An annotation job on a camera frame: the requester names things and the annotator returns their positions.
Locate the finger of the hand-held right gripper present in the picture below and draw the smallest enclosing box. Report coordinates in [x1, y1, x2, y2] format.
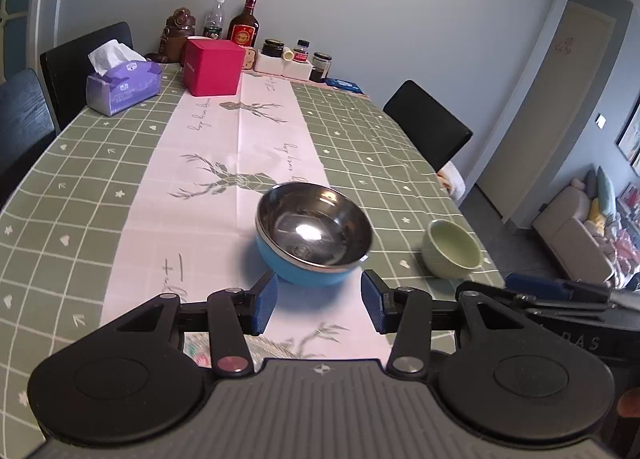
[455, 280, 612, 323]
[505, 273, 617, 305]

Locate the red square box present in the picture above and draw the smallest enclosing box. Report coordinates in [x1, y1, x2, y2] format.
[181, 37, 247, 97]

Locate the white deer print table runner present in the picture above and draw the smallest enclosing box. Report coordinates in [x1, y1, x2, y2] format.
[100, 72, 396, 365]

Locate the brown figurine bottle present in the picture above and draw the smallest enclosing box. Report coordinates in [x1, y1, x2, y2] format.
[146, 6, 196, 64]

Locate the tall dark glass jar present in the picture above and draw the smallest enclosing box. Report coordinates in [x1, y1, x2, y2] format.
[310, 52, 332, 83]

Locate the cream door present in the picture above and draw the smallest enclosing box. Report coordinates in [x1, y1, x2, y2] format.
[475, 2, 617, 235]

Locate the black chair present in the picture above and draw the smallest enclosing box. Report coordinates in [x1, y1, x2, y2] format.
[383, 80, 474, 174]
[0, 68, 57, 210]
[40, 22, 135, 132]

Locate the pink patterned blanket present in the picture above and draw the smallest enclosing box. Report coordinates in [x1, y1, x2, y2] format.
[602, 184, 640, 290]

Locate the blue flat packet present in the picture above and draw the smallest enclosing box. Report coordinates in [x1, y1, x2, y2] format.
[326, 78, 365, 94]

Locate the white rectangular box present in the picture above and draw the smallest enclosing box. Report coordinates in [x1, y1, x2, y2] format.
[254, 50, 317, 81]

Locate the purple tissue pack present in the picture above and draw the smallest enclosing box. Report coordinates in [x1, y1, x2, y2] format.
[85, 39, 163, 117]

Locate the blue steel bowl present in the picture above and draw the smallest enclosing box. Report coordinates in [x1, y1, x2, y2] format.
[255, 182, 374, 286]

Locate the framed wall painting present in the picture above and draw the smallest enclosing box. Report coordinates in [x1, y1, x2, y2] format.
[616, 102, 640, 165]

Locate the white yellow cloth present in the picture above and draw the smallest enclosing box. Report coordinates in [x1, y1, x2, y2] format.
[436, 162, 467, 201]

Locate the white glass panel door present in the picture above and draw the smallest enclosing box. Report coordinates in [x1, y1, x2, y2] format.
[0, 0, 43, 77]

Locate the amber liquor bottle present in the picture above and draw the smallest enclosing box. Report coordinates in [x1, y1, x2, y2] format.
[227, 0, 260, 47]

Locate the green checked tablecloth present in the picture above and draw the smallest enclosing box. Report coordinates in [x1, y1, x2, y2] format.
[0, 62, 506, 445]

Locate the yellow plush toy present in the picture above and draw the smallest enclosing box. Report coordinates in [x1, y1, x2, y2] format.
[587, 196, 607, 231]

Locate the beige sofa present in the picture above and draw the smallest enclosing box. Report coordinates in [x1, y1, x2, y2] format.
[531, 166, 640, 290]

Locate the clear plastic water bottle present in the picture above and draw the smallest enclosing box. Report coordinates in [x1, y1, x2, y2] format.
[202, 0, 227, 40]

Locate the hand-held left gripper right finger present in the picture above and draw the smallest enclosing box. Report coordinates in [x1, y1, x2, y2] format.
[361, 269, 540, 379]

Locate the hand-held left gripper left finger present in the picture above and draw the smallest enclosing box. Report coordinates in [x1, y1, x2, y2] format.
[102, 271, 279, 379]

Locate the teal cushion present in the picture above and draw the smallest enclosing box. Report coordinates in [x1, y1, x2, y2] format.
[596, 165, 617, 217]

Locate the green ceramic bowl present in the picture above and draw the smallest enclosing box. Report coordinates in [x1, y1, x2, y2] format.
[421, 219, 484, 280]

